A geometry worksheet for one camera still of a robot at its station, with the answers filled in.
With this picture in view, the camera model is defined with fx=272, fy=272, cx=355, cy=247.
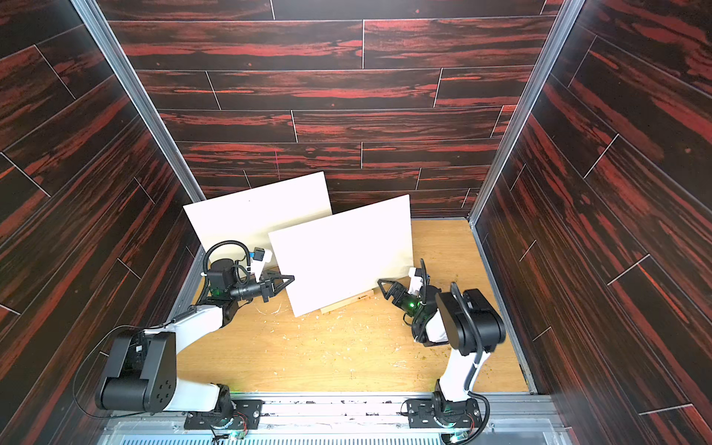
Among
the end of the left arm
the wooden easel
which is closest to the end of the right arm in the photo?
the wooden easel

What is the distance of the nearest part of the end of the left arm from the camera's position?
2.46 feet

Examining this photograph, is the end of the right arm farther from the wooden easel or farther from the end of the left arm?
the end of the left arm
